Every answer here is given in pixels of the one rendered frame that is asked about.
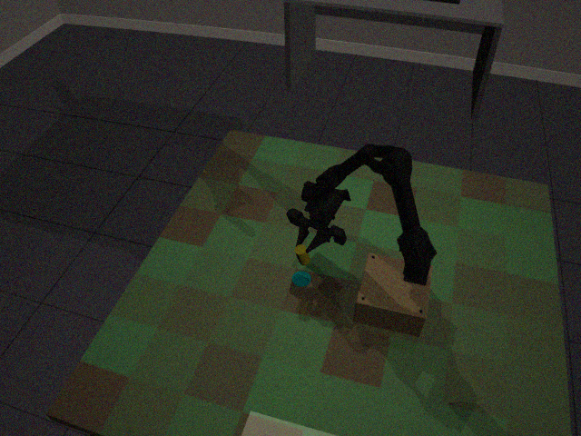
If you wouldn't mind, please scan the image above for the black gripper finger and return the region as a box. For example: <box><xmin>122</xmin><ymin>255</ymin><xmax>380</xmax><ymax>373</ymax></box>
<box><xmin>306</xmin><ymin>229</ymin><xmax>330</xmax><ymax>253</ymax></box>
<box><xmin>296</xmin><ymin>220</ymin><xmax>310</xmax><ymax>246</ymax></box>

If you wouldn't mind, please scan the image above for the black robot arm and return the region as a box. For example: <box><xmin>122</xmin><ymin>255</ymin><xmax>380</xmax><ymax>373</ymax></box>
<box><xmin>301</xmin><ymin>144</ymin><xmax>437</xmax><ymax>285</ymax></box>

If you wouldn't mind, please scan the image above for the cyan circle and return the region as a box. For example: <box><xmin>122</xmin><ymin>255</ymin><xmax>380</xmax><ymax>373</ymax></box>
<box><xmin>292</xmin><ymin>272</ymin><xmax>311</xmax><ymax>287</ymax></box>

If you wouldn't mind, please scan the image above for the yellow cylinder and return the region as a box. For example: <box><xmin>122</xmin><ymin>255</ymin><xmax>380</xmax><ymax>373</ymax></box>
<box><xmin>295</xmin><ymin>244</ymin><xmax>310</xmax><ymax>265</ymax></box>

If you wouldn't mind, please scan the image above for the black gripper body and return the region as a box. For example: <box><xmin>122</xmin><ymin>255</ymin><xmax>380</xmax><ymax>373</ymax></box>
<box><xmin>286</xmin><ymin>202</ymin><xmax>347</xmax><ymax>245</ymax></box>

